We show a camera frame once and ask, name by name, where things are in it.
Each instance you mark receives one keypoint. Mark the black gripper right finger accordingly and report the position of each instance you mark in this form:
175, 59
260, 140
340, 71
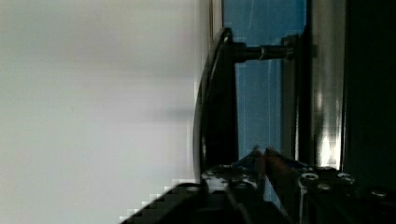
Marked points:
324, 195

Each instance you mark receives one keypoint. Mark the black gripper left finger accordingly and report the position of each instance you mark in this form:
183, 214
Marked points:
226, 194

